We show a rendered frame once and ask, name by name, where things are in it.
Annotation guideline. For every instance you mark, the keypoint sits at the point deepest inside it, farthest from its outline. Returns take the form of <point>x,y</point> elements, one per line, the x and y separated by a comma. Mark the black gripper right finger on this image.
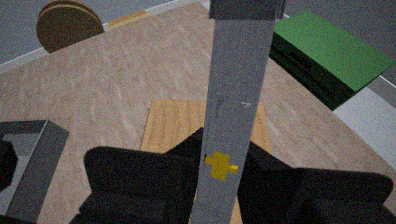
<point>272,192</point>

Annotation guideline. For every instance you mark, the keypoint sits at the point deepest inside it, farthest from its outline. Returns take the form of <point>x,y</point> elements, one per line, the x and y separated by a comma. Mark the grey rectangular tray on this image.
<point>38,145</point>

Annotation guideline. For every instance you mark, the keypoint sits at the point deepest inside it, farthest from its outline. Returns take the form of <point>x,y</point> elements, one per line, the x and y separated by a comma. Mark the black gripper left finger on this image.
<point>172,175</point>

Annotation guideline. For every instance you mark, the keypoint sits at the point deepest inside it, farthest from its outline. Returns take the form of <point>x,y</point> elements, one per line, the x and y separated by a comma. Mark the wooden board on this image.
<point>170,122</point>

